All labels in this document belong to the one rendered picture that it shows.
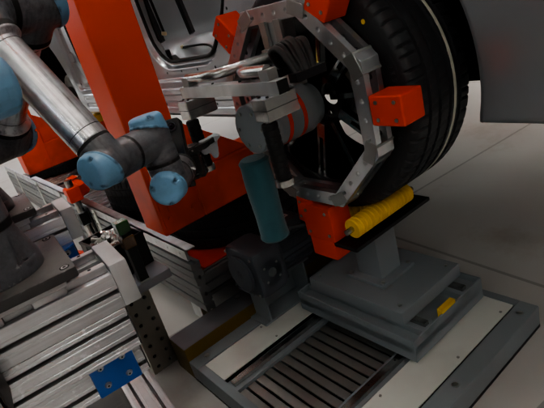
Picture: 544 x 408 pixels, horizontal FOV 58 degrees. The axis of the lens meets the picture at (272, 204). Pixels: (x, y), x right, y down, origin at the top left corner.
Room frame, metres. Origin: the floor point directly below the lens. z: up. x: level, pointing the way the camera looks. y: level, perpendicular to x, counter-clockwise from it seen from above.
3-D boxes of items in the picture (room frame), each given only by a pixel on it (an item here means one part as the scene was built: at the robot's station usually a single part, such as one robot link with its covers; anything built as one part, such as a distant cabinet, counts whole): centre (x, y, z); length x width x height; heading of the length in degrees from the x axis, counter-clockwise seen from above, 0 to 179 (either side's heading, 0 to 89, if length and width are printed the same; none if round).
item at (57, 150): (3.40, 1.12, 0.69); 0.52 x 0.17 x 0.35; 123
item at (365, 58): (1.31, -0.15, 0.85); 0.54 x 0.07 x 0.54; 33
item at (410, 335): (1.40, -0.29, 0.13); 0.50 x 0.36 x 0.10; 33
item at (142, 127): (1.03, 0.21, 0.93); 0.11 x 0.08 x 0.11; 145
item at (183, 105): (1.34, 0.12, 0.93); 0.09 x 0.05 x 0.05; 123
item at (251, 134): (1.27, -0.09, 0.85); 0.21 x 0.14 x 0.14; 123
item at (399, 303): (1.40, -0.29, 0.32); 0.40 x 0.30 x 0.28; 33
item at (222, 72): (1.33, 0.01, 1.03); 0.19 x 0.18 x 0.11; 123
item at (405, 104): (1.05, -0.32, 0.85); 0.09 x 0.08 x 0.07; 33
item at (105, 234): (1.52, 0.55, 0.51); 0.20 x 0.14 x 0.13; 40
